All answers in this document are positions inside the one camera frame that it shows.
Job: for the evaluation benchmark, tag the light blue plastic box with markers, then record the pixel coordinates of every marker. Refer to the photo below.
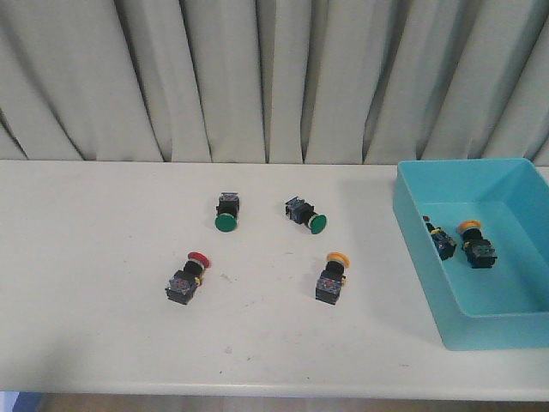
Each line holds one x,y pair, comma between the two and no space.
506,305

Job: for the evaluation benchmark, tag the green push button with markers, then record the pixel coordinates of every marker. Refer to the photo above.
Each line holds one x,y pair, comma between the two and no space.
301,212
227,210

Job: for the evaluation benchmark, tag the right green push button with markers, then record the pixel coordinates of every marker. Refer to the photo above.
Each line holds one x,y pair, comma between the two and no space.
301,212

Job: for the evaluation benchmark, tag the grey pleated curtain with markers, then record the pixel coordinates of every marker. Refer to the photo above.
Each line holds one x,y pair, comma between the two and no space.
292,82

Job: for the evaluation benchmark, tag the yellow push button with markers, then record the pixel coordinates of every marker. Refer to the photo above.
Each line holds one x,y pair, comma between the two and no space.
479,251
332,278

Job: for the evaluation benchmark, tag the red push button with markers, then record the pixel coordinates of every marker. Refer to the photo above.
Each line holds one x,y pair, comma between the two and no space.
443,243
182,286

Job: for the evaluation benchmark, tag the left green push button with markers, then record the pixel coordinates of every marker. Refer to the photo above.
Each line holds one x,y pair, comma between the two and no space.
227,210

